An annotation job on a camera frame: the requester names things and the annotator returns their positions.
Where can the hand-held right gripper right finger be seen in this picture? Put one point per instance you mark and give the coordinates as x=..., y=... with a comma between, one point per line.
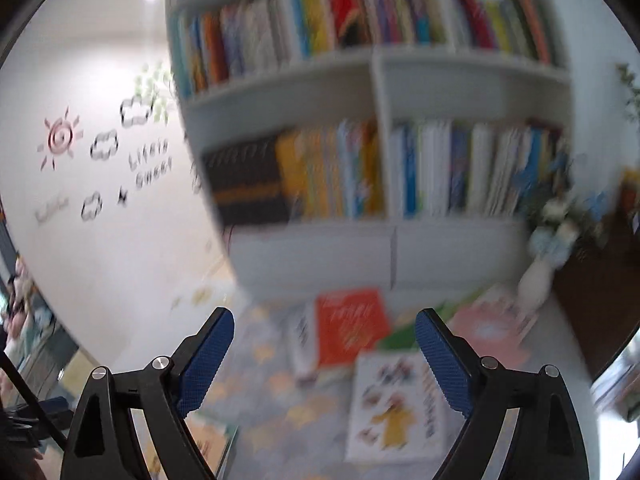
x=442, y=360

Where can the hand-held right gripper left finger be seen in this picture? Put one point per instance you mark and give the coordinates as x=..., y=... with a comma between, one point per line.
x=205, y=360

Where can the thin green book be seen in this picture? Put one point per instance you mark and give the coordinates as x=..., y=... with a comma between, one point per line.
x=400, y=340

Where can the pink book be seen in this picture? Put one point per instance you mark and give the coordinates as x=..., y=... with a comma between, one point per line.
x=485, y=327

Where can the row of black books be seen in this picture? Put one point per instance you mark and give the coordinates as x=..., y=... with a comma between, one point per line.
x=245, y=180

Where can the row of colorful books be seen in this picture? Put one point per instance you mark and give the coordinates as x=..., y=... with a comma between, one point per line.
x=350, y=10
x=450, y=170
x=490, y=15
x=235, y=40

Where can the white book yellow figure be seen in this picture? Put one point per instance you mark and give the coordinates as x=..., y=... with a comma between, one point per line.
x=390, y=410

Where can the red book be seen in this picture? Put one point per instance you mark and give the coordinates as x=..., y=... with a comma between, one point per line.
x=350, y=327

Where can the white book black lettering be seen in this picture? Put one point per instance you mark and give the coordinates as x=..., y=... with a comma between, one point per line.
x=302, y=340

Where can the white ribbed vase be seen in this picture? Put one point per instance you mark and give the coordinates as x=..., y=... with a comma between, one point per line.
x=535, y=285

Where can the dark wooden cabinet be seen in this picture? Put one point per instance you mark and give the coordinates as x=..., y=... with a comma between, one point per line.
x=600, y=310

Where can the blue and white artificial flowers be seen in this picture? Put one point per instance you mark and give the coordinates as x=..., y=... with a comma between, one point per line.
x=555, y=225

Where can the small black bird sticker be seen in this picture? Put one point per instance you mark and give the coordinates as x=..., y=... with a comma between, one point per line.
x=122, y=196

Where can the cloud outline wall sticker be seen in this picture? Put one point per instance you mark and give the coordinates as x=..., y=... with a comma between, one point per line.
x=135, y=110
x=92, y=206
x=104, y=145

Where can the pink sun wall sticker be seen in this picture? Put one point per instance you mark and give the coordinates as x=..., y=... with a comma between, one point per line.
x=60, y=137

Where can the green tree wall sticker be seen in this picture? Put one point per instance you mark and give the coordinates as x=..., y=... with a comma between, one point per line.
x=155, y=92

